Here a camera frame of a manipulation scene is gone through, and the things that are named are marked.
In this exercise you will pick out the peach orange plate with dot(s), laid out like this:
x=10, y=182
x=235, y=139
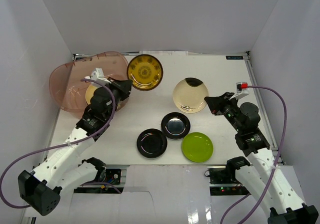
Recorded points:
x=90, y=93

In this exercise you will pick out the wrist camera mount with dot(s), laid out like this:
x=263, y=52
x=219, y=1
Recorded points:
x=242, y=91
x=97, y=77

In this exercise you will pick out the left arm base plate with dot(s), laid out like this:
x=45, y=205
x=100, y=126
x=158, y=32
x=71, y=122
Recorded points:
x=109, y=178

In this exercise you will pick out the papers at table back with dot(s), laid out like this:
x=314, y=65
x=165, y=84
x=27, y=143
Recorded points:
x=165, y=53

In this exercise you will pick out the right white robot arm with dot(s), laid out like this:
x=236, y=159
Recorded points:
x=257, y=169

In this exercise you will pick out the lime green plate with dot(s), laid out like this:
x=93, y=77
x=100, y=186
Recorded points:
x=197, y=147

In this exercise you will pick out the cream plate with ink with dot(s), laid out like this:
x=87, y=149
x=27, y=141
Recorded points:
x=188, y=95

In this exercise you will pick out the yellow patterned brown plate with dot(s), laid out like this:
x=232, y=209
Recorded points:
x=145, y=71

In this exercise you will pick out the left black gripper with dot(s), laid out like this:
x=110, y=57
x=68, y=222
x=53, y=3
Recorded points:
x=121, y=87

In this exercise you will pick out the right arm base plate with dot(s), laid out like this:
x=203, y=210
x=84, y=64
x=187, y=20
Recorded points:
x=221, y=183

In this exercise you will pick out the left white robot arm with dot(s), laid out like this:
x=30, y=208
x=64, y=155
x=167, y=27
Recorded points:
x=64, y=171

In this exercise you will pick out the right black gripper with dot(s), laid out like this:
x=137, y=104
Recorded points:
x=216, y=104

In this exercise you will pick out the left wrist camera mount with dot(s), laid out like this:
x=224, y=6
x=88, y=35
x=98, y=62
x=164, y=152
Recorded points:
x=97, y=77

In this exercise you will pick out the pink translucent plastic bin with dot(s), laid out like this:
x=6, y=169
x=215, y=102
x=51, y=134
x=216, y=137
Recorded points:
x=65, y=84

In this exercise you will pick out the glossy black plate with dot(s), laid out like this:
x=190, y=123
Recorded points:
x=175, y=125
x=151, y=143

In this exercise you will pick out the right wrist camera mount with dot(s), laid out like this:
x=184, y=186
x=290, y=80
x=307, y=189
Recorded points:
x=242, y=91

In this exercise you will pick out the blue table label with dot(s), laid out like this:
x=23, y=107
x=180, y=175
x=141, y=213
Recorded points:
x=234, y=57

